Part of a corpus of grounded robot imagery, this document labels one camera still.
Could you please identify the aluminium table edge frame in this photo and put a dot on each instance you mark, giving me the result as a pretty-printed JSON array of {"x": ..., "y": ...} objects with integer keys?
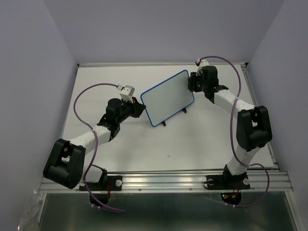
[{"x": 133, "y": 64}]

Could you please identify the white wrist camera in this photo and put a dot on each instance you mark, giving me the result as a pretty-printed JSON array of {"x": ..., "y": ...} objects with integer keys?
[
  {"x": 126, "y": 92},
  {"x": 200, "y": 63}
]

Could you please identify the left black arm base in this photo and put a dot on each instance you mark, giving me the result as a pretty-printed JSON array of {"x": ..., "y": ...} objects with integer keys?
[{"x": 101, "y": 185}]

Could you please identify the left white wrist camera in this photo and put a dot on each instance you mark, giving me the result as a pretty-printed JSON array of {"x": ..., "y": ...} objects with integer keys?
[{"x": 126, "y": 92}]

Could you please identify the aluminium mounting rail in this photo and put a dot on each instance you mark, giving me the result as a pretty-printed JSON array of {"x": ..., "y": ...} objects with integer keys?
[{"x": 180, "y": 182}]

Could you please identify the blue framed small whiteboard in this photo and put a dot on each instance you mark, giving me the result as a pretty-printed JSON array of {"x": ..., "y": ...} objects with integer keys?
[{"x": 167, "y": 98}]

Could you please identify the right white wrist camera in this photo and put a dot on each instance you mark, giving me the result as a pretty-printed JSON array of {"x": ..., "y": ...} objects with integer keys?
[{"x": 200, "y": 63}]

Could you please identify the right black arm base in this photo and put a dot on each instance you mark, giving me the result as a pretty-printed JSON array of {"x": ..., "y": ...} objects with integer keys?
[{"x": 230, "y": 185}]

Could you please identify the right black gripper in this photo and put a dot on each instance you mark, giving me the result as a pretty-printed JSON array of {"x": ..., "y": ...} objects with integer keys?
[{"x": 191, "y": 82}]

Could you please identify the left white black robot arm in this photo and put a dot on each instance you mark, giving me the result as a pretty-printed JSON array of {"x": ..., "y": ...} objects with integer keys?
[{"x": 65, "y": 164}]

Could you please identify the black whiteboard eraser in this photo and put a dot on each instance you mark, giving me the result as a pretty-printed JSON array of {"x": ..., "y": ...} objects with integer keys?
[{"x": 192, "y": 80}]

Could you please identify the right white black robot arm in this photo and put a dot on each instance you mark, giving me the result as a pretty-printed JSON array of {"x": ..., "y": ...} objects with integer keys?
[{"x": 250, "y": 128}]

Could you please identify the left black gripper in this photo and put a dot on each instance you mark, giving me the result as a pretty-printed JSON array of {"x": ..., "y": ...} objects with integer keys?
[{"x": 137, "y": 108}]

